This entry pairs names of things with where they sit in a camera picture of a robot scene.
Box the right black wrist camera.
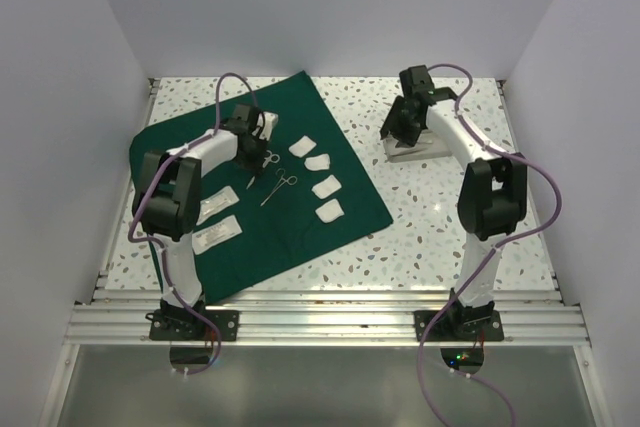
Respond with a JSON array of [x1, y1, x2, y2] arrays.
[[399, 65, 435, 98]]

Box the aluminium rail frame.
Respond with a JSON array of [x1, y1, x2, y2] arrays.
[[41, 77, 611, 426]]

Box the silver metal tray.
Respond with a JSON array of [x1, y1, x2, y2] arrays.
[[383, 130, 452, 163]]

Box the white gauze pad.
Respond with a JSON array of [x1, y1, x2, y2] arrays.
[[316, 199, 344, 224], [304, 153, 331, 172], [312, 175, 342, 199], [289, 136, 316, 158]]

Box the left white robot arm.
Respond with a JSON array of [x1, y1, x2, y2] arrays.
[[130, 104, 279, 340]]

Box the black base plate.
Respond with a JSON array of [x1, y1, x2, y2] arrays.
[[413, 310, 505, 342], [145, 306, 239, 342]]

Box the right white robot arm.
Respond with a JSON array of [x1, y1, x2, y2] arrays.
[[380, 65, 527, 340]]

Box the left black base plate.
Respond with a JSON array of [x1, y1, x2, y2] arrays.
[[145, 306, 239, 342]]

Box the upper white sterile packet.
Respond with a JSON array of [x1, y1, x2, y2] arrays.
[[196, 186, 239, 225]]

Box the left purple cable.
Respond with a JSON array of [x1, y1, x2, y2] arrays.
[[128, 71, 267, 376]]

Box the silver forceps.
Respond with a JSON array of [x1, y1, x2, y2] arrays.
[[260, 168, 298, 207]]

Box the small silver scissors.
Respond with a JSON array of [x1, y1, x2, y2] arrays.
[[259, 150, 280, 172]]

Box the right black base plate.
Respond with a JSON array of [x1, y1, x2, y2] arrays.
[[413, 310, 505, 342]]

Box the white sterile packet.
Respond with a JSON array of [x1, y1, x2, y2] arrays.
[[192, 215, 242, 255], [196, 186, 239, 225]]

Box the lower white sterile packet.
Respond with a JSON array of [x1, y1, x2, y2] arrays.
[[192, 215, 242, 255]]

